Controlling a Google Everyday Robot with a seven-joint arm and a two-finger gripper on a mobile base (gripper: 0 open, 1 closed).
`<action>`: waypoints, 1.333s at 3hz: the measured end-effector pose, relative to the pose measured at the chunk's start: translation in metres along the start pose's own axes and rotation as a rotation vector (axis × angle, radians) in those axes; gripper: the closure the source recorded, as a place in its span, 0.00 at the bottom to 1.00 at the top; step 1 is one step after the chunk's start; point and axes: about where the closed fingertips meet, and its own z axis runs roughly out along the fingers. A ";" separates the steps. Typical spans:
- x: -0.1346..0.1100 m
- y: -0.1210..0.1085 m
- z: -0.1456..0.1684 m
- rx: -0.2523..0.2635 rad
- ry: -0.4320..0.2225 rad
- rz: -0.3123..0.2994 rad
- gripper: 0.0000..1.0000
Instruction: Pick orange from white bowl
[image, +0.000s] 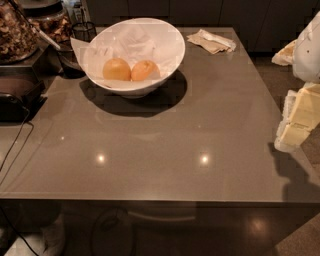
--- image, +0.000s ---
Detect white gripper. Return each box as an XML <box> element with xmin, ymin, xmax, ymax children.
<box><xmin>273</xmin><ymin>81</ymin><xmax>320</xmax><ymax>154</ymax></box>

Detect orange fruit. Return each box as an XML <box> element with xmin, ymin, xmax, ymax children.
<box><xmin>103</xmin><ymin>58</ymin><xmax>131</xmax><ymax>81</ymax></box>
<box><xmin>131</xmin><ymin>60</ymin><xmax>160</xmax><ymax>81</ymax></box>

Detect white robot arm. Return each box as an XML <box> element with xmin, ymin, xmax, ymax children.
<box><xmin>272</xmin><ymin>12</ymin><xmax>320</xmax><ymax>152</ymax></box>

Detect white ceramic bowl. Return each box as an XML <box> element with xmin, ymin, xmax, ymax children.
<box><xmin>79</xmin><ymin>17</ymin><xmax>186</xmax><ymax>99</ymax></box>

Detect white paper bowl liner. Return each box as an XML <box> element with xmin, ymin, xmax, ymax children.
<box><xmin>70</xmin><ymin>21</ymin><xmax>183</xmax><ymax>90</ymax></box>

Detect folded paper napkins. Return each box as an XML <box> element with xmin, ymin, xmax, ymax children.
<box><xmin>187</xmin><ymin>29</ymin><xmax>236</xmax><ymax>54</ymax></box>

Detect black appliance on left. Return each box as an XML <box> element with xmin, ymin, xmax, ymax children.
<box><xmin>0</xmin><ymin>73</ymin><xmax>46</xmax><ymax>123</ymax></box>

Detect large glass snack jar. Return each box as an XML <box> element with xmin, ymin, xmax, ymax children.
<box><xmin>0</xmin><ymin>0</ymin><xmax>38</xmax><ymax>65</ymax></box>

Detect black wire cup holder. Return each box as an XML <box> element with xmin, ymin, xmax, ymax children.
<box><xmin>72</xmin><ymin>22</ymin><xmax>97</xmax><ymax>42</ymax></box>

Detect black power cable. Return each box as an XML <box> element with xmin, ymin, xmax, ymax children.
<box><xmin>0</xmin><ymin>105</ymin><xmax>36</xmax><ymax>184</ymax></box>

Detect white serving spoon handle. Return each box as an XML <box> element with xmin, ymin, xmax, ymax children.
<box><xmin>27</xmin><ymin>21</ymin><xmax>61</xmax><ymax>50</ymax></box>

